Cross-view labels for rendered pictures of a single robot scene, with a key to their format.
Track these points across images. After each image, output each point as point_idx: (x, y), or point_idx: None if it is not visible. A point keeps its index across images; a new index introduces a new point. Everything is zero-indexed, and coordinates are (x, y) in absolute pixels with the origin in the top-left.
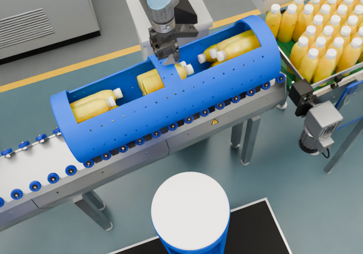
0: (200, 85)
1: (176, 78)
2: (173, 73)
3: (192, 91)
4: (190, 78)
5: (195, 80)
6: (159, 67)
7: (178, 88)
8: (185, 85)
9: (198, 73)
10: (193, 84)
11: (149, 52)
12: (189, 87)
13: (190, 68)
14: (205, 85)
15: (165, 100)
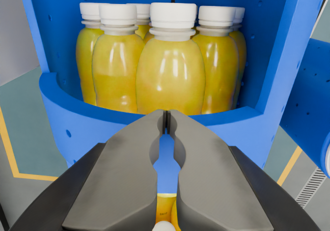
0: (313, 24)
1: (248, 132)
2: (226, 142)
3: (298, 70)
4: (282, 70)
5: (299, 44)
6: (163, 186)
7: (271, 128)
8: (280, 101)
9: (295, 13)
10: (296, 63)
11: (12, 73)
12: (291, 83)
13: (185, 13)
14: None
15: (263, 166)
